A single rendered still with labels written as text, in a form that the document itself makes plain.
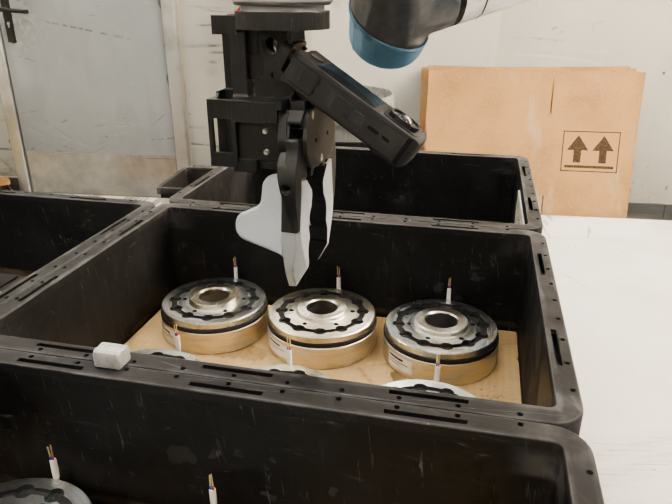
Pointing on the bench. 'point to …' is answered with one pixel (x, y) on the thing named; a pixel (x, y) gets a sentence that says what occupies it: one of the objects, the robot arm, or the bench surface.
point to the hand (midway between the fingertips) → (313, 259)
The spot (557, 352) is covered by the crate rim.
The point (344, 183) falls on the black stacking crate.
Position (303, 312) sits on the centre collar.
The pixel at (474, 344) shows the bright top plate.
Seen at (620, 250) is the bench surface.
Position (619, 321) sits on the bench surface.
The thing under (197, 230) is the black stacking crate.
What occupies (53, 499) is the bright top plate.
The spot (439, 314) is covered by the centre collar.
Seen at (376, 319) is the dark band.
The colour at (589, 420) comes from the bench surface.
